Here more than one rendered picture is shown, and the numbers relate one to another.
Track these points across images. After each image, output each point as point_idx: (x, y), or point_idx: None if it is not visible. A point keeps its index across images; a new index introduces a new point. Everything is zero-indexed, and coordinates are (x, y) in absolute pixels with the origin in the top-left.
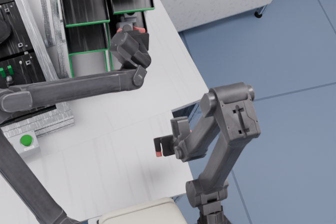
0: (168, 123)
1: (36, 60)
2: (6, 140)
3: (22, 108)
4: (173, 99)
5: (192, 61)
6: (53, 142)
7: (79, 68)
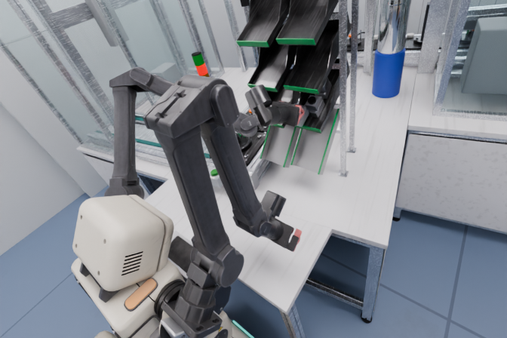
0: (318, 236)
1: (265, 137)
2: (126, 99)
3: (140, 81)
4: (342, 222)
5: (392, 205)
6: None
7: (275, 146)
